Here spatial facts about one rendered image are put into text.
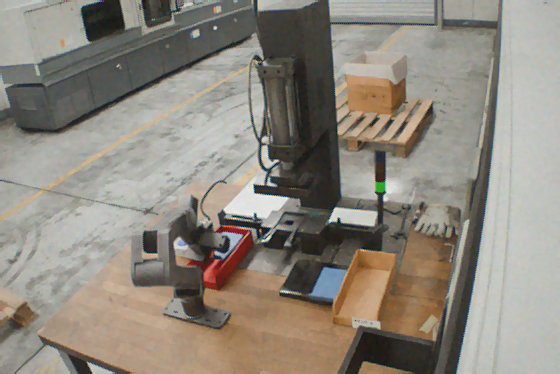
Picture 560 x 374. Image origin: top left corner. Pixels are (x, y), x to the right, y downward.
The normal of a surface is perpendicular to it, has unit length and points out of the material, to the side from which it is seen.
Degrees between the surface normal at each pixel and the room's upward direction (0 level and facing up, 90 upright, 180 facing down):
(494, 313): 0
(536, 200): 0
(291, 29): 90
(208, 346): 0
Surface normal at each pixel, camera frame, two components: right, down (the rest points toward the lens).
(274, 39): -0.37, 0.48
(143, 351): -0.11, -0.87
